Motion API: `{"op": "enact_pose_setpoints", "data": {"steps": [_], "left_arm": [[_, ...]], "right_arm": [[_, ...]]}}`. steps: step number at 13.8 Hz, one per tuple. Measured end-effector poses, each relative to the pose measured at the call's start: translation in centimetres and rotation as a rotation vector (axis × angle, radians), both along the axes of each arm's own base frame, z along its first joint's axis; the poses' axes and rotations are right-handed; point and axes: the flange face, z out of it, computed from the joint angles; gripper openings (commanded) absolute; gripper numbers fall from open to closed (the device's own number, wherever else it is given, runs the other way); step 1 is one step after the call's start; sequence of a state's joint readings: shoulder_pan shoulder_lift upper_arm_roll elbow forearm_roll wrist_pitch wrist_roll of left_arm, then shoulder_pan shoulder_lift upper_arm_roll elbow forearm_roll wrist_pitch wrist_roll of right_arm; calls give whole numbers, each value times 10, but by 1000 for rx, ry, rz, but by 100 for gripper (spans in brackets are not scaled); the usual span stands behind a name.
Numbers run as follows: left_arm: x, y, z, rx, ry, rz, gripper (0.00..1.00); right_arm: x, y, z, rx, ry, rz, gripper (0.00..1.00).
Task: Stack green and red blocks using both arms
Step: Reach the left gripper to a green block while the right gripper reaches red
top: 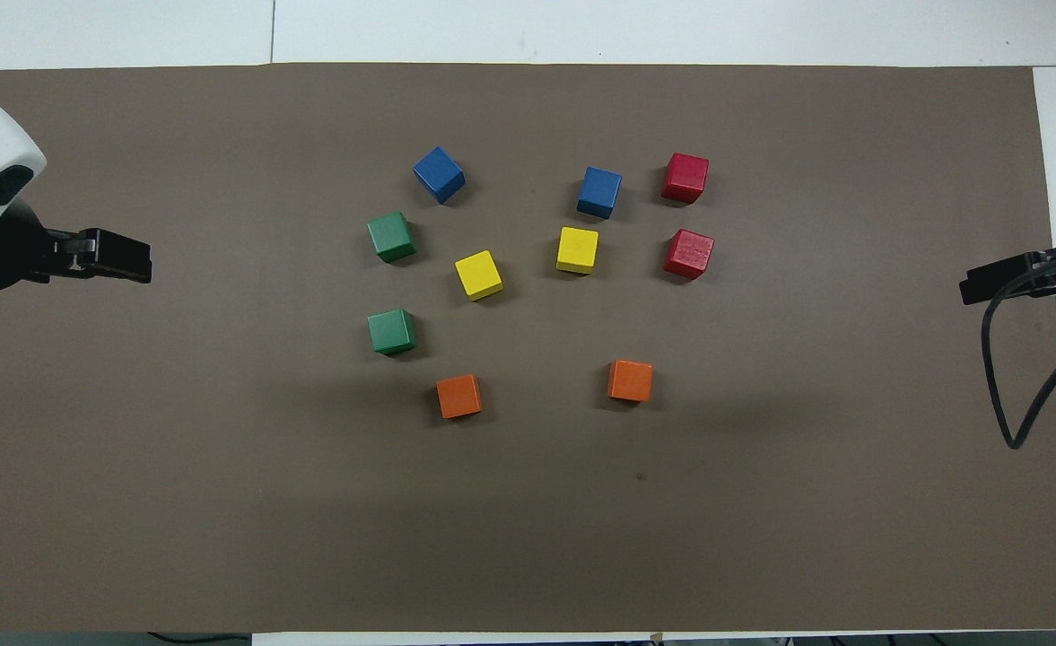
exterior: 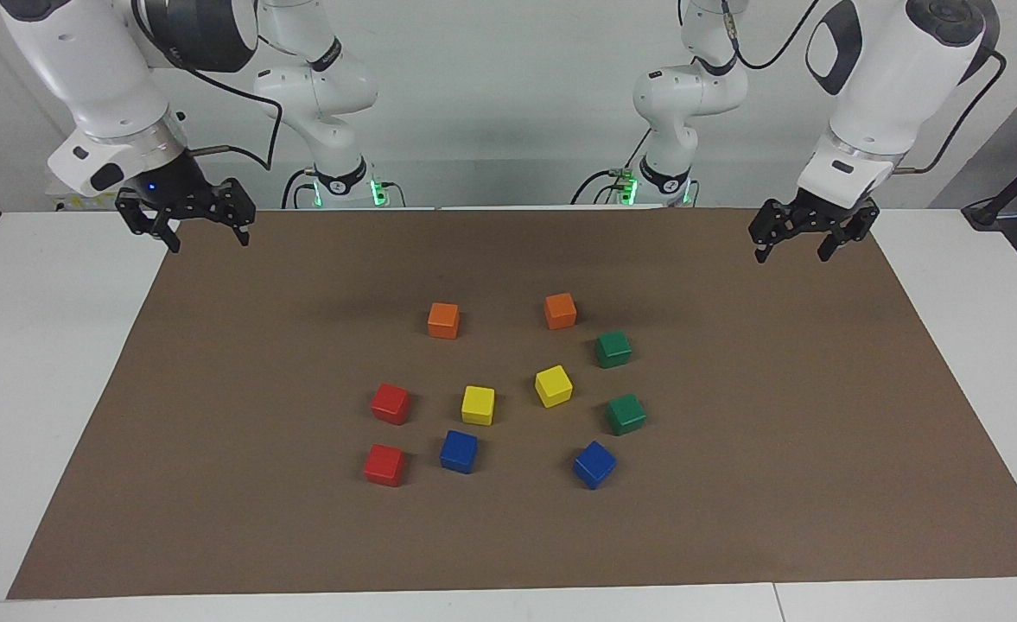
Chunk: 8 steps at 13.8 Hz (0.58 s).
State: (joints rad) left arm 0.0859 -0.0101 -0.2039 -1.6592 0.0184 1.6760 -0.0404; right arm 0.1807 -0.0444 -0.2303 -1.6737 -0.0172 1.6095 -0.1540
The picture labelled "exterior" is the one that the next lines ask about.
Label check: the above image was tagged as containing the black right arm gripper cable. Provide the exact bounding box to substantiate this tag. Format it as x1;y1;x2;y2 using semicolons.
132;0;284;169

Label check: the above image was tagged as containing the yellow cube block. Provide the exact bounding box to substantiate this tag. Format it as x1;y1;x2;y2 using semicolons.
461;385;496;427
534;365;575;409

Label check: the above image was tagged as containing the green cube block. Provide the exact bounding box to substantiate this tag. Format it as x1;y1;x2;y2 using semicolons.
605;394;647;436
595;330;632;370

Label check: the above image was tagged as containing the red cube block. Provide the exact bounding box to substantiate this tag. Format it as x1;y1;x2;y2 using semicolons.
363;443;406;488
370;383;411;426

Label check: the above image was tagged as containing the black left arm gripper cable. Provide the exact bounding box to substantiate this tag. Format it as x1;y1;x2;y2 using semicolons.
720;0;1008;175

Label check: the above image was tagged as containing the brown table mat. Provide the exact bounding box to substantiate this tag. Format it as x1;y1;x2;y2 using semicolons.
5;207;1017;601

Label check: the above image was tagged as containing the black arm gripper cable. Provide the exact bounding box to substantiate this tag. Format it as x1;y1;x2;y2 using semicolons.
132;0;284;169
720;0;1008;175

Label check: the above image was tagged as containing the orange cube block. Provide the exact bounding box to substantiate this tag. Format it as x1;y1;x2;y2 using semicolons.
427;301;461;340
543;292;578;331

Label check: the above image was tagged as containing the black base cable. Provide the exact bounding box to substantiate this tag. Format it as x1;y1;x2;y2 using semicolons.
281;167;319;211
570;128;654;206

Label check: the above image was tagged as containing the white power strip box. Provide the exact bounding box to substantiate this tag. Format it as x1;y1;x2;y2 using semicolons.
50;186;129;211

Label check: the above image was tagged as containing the black stand pole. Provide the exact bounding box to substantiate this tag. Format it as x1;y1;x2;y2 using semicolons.
962;138;1017;230

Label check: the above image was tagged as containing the blue cube block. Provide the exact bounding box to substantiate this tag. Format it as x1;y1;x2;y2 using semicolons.
572;440;618;491
439;429;480;475

